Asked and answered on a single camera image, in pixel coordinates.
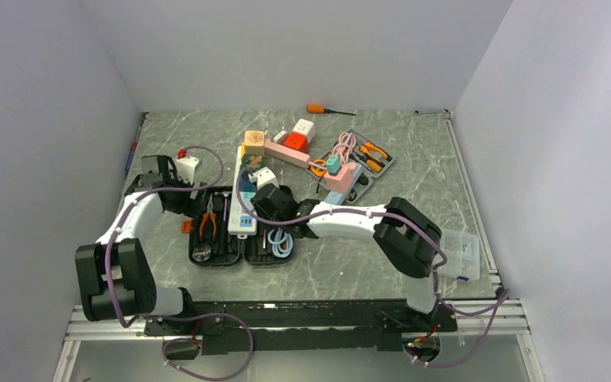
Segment white power strip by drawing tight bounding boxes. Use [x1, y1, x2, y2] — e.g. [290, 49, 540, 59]
[228, 146, 258, 240]

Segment green cube adapter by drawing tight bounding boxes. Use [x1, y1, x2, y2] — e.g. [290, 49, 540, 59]
[242, 154, 263, 171]

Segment pink power strip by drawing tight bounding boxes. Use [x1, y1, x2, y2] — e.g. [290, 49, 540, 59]
[264, 139, 311, 169]

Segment light blue power strip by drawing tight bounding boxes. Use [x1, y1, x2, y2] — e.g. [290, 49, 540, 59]
[324, 191, 347, 205]

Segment red cube adapter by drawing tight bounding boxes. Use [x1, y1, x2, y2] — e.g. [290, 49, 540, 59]
[283, 131, 309, 154]

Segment beige cube adapter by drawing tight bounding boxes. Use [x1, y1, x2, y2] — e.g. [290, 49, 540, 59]
[243, 130, 266, 155]

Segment teal cube plug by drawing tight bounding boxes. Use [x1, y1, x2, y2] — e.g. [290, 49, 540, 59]
[325, 155, 342, 176]

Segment pink cube socket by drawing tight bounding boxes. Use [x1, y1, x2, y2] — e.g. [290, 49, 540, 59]
[323, 162, 360, 194]

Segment black tool case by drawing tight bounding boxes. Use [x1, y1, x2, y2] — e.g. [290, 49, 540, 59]
[181, 185, 295, 267]

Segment white cube adapter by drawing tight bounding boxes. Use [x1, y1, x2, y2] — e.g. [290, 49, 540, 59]
[292, 119, 316, 142]

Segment clear screw box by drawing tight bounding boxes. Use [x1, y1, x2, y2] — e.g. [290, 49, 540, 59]
[438, 229, 481, 282]

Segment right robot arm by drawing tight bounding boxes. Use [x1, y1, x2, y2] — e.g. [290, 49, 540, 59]
[238, 184, 448, 330]

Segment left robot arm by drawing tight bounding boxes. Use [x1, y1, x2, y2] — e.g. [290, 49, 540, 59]
[75, 155, 200, 334]

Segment red blue pen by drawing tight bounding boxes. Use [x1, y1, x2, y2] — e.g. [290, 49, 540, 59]
[124, 126, 142, 176]

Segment orange pliers in case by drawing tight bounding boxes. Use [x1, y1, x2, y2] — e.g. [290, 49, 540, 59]
[198, 196, 218, 240]

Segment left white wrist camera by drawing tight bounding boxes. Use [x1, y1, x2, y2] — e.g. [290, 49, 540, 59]
[174, 156, 200, 185]

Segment pink coiled cable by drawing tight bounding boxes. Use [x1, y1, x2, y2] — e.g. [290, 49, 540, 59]
[333, 131, 357, 165]

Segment orange handled screwdriver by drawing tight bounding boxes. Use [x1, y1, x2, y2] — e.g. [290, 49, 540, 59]
[306, 104, 356, 116]

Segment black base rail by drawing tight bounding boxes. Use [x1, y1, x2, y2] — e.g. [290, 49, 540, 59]
[145, 298, 457, 355]

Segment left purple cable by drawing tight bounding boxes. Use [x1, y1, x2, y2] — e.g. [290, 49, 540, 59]
[103, 146, 255, 382]

